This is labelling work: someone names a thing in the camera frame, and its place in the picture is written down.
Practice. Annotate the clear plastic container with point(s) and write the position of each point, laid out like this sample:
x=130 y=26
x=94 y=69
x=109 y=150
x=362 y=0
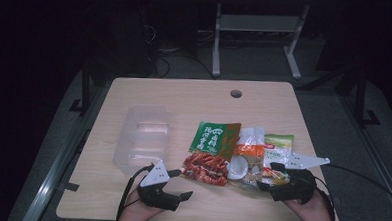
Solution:
x=142 y=138

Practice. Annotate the white and orange food packet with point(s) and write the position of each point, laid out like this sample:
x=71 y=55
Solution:
x=249 y=149

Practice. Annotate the black tape strip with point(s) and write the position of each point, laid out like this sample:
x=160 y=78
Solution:
x=71 y=186

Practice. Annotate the white and green food packet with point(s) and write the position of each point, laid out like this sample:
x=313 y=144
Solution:
x=279 y=147

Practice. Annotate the person's left hand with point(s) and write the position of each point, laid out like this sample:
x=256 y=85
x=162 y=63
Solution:
x=136 y=213

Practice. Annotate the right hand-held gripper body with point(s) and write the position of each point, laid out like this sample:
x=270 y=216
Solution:
x=299 y=188

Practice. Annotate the white metal table frame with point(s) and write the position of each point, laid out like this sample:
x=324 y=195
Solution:
x=259 y=23

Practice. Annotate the green and red food packet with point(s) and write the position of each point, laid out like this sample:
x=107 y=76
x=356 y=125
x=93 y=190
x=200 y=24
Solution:
x=212 y=148

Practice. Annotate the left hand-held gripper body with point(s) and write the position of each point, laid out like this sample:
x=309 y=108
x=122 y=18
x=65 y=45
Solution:
x=156 y=178

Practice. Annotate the person's right hand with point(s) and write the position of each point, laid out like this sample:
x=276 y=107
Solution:
x=313 y=215

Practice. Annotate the black metal stand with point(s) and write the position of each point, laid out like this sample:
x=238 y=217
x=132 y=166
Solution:
x=85 y=85
x=361 y=97

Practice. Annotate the grey aluminium rail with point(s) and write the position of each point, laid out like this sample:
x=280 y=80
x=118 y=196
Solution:
x=375 y=155
x=52 y=181

